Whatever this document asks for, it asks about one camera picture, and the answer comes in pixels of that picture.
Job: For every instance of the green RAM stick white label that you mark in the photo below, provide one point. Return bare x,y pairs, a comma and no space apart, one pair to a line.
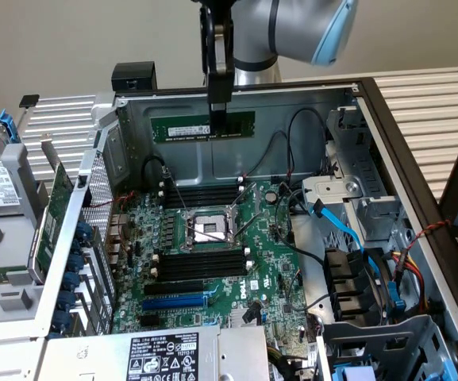
181,129
6,274

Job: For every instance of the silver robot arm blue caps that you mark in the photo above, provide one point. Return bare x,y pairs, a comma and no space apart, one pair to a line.
260,31

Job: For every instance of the open grey PC case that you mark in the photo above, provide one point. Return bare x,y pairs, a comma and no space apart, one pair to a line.
260,151

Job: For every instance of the black box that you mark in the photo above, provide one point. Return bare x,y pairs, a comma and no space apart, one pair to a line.
133,77

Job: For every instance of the round coin battery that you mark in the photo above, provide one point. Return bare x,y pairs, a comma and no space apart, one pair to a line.
270,196

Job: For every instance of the CPU socket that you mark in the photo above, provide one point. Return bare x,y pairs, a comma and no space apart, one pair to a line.
206,222

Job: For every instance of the grey metal disk bay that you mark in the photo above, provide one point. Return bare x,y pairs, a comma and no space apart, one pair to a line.
332,190

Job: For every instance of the black table end cap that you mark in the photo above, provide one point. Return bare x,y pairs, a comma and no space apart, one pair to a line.
29,101

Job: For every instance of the blue card retention clip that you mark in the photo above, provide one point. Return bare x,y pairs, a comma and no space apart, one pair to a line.
75,264
83,231
70,281
60,320
66,299

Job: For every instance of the long black expansion slot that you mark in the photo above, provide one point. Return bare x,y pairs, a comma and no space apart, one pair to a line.
173,288

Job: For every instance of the blue expansion slot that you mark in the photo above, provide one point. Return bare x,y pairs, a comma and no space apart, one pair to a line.
173,304

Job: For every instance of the green Dell motherboard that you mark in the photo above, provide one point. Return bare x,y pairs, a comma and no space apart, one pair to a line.
220,313

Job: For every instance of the black fan shroud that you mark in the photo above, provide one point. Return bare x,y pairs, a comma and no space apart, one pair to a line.
343,278

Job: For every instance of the silver chipset heatsink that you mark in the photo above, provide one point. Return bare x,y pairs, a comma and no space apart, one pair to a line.
236,317

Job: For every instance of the short black expansion slot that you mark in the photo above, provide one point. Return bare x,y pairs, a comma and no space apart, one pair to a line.
149,321

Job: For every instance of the dark grey drive cage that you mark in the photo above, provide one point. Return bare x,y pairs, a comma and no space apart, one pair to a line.
371,337

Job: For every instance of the grey power supply with label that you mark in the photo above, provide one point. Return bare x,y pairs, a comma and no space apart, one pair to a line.
93,357

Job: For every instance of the green graphics card metal bracket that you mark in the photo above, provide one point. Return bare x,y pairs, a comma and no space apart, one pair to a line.
60,186

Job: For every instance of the blue plastic disk rail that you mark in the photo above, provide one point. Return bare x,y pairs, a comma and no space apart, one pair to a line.
8,127

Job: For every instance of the blue plastic drive bracket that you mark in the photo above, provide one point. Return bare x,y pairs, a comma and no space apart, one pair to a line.
353,374

